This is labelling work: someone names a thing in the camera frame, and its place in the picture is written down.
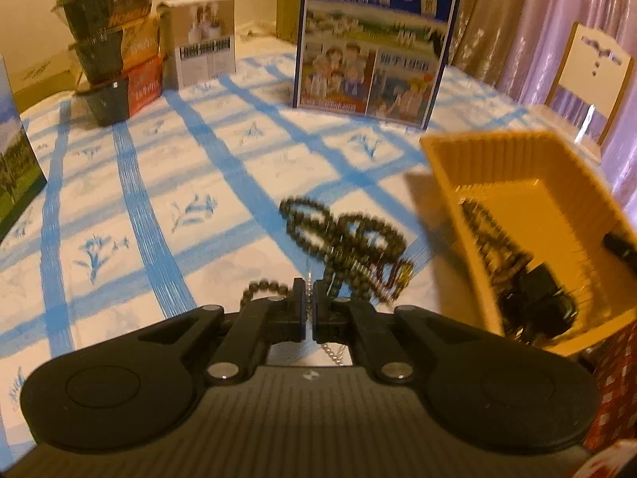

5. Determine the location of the dark green bead necklace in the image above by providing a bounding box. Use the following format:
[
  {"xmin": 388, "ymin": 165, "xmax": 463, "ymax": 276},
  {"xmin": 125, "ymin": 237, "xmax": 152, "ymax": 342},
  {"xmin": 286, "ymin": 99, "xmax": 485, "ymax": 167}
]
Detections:
[{"xmin": 241, "ymin": 198, "xmax": 410, "ymax": 312}]

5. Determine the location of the beige patterned curtain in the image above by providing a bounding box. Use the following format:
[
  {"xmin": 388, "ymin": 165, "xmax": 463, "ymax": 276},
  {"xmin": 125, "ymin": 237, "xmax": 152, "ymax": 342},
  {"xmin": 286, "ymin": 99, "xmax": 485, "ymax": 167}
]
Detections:
[{"xmin": 447, "ymin": 0, "xmax": 537, "ymax": 89}]

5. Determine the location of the white wooden chair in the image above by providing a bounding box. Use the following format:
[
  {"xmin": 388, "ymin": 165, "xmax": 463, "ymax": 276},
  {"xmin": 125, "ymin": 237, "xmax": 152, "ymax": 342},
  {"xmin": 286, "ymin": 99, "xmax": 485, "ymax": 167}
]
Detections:
[{"xmin": 541, "ymin": 22, "xmax": 636, "ymax": 149}]

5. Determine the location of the small white product box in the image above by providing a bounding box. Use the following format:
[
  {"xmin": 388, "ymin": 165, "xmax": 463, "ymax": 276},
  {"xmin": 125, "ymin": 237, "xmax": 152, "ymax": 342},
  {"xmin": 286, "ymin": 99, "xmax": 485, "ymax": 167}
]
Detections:
[{"xmin": 156, "ymin": 0, "xmax": 238, "ymax": 91}]

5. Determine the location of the black strap silver wristwatch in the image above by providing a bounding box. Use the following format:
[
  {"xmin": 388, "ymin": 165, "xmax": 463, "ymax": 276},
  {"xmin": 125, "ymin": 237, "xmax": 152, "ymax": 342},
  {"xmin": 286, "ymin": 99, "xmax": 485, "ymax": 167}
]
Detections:
[{"xmin": 522, "ymin": 263, "xmax": 579, "ymax": 342}]

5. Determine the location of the red checkered cloth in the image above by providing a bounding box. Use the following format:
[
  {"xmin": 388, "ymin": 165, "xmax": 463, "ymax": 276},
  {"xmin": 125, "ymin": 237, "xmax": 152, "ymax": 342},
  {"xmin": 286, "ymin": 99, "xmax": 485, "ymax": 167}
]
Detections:
[{"xmin": 584, "ymin": 323, "xmax": 637, "ymax": 455}]

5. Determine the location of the blue checked white tablecloth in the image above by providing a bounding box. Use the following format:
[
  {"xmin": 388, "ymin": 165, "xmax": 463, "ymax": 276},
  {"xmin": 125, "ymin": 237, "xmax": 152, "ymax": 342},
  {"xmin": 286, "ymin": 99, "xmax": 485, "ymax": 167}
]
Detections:
[{"xmin": 0, "ymin": 35, "xmax": 604, "ymax": 461}]

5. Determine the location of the black instant noodle bowl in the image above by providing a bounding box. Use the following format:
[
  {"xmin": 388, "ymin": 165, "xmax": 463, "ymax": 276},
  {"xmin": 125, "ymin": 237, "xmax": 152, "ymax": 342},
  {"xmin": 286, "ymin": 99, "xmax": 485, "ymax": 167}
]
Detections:
[{"xmin": 51, "ymin": 0, "xmax": 160, "ymax": 41}]

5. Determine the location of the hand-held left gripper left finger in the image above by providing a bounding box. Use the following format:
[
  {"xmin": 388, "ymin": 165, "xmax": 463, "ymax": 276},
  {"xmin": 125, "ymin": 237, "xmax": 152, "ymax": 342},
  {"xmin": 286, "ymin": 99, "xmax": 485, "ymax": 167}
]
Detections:
[{"xmin": 137, "ymin": 277, "xmax": 307, "ymax": 386}]

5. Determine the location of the blue illustrated milk carton box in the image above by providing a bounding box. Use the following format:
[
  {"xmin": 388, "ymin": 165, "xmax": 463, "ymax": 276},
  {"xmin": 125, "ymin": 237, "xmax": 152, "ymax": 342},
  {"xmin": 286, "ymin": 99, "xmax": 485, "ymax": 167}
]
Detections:
[{"xmin": 292, "ymin": 0, "xmax": 467, "ymax": 129}]

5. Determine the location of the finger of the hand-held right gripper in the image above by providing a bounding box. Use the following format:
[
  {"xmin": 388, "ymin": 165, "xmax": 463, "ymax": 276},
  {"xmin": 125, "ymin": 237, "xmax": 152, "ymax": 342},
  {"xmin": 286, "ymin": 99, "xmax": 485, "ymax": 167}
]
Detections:
[{"xmin": 603, "ymin": 231, "xmax": 637, "ymax": 266}]

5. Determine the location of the brown wooden bead necklace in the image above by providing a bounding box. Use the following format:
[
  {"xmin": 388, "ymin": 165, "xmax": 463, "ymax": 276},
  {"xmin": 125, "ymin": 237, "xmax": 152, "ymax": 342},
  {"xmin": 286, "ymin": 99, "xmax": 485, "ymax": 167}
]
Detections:
[{"xmin": 459, "ymin": 198, "xmax": 534, "ymax": 287}]

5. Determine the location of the green landscape printed box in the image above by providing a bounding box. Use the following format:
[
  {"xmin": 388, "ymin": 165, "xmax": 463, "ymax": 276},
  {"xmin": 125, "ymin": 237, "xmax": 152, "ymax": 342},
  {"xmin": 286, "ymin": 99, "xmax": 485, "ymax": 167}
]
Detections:
[{"xmin": 0, "ymin": 56, "xmax": 49, "ymax": 241}]

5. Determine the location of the white pearl necklace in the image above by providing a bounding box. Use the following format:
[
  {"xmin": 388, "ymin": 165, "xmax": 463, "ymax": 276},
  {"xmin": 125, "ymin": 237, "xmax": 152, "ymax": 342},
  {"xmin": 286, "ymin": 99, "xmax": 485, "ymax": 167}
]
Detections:
[{"xmin": 305, "ymin": 278, "xmax": 348, "ymax": 366}]

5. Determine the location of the orange label instant noodle bowl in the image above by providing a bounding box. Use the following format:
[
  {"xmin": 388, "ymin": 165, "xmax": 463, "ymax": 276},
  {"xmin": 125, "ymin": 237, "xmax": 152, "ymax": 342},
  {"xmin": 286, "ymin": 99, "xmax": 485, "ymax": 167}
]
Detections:
[{"xmin": 68, "ymin": 12, "xmax": 163, "ymax": 84}]

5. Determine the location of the red bead bracelet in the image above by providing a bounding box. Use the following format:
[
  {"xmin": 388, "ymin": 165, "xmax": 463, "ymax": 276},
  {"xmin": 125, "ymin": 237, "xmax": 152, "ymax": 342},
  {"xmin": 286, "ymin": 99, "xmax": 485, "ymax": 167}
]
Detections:
[{"xmin": 371, "ymin": 258, "xmax": 415, "ymax": 306}]

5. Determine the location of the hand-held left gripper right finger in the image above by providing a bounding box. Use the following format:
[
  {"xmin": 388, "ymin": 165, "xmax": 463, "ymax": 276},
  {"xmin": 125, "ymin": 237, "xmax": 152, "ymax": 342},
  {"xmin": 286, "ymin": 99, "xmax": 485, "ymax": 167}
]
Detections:
[{"xmin": 311, "ymin": 279, "xmax": 491, "ymax": 386}]

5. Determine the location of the golden plastic tray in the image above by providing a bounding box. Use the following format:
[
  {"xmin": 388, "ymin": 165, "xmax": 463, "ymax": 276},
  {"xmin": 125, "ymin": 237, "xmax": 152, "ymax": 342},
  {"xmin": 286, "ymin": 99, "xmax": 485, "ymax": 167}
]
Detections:
[{"xmin": 419, "ymin": 130, "xmax": 637, "ymax": 360}]

